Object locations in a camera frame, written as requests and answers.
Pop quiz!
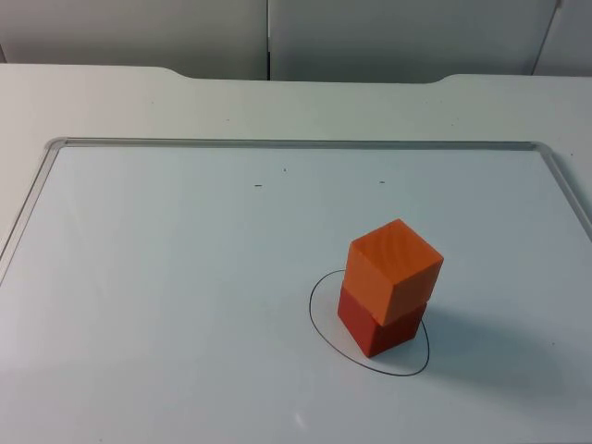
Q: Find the orange cube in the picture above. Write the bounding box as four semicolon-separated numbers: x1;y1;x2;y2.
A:
341;218;444;327

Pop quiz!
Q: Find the red cube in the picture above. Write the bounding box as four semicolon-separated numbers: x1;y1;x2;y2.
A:
337;286;429;360

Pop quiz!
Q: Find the grey-framed whiteboard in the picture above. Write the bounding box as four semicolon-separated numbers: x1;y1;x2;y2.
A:
0;136;592;444

